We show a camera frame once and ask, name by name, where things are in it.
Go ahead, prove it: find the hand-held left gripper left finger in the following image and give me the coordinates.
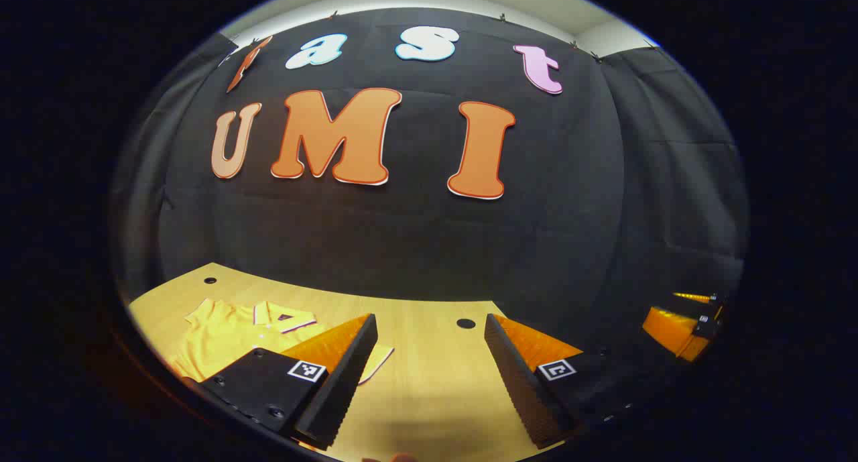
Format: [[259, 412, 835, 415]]
[[200, 313, 378, 451]]

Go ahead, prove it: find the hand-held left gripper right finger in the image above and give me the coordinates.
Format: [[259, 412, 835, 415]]
[[484, 313, 654, 449]]

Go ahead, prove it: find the orange T-shirt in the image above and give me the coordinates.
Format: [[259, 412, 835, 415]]
[[171, 298, 395, 386]]

